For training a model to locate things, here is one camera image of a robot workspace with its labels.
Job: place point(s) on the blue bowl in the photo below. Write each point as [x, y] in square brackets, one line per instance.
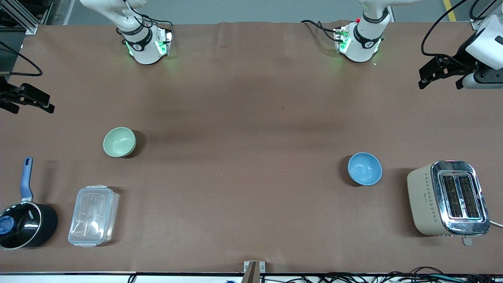
[364, 169]

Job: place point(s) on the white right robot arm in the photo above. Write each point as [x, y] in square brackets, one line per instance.
[137, 37]

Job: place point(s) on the metal table edge bracket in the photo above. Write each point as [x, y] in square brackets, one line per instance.
[254, 271]

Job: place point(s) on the green bowl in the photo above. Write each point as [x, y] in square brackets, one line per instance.
[119, 142]

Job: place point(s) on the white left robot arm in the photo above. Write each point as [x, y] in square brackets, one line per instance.
[363, 37]

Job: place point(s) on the glass lid blue knob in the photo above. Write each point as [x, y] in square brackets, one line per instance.
[17, 226]

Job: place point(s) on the clear plastic lidded container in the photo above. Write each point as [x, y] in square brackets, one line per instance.
[93, 215]

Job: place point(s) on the aluminium frame profile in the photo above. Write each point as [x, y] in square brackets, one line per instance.
[23, 15]

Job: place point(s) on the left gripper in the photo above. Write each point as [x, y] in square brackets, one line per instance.
[460, 61]

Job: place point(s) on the beige chrome toaster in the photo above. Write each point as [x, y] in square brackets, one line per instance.
[428, 200]

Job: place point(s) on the brown table cover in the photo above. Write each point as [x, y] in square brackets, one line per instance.
[251, 157]

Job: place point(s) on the metal base connector plate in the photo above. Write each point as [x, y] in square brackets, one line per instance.
[165, 41]
[341, 39]

